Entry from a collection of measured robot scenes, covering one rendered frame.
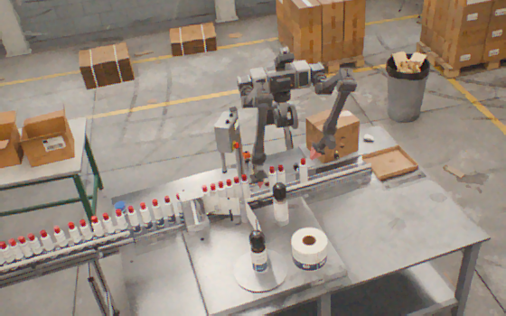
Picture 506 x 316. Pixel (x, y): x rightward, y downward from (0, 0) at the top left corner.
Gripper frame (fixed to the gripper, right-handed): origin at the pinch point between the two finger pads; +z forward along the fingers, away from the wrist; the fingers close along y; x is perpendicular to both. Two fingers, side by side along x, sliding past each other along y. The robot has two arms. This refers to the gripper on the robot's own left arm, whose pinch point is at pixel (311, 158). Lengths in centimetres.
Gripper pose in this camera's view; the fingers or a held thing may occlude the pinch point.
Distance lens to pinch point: 345.1
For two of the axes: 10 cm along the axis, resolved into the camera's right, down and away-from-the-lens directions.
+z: -5.6, 7.6, 3.3
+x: 7.7, 3.3, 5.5
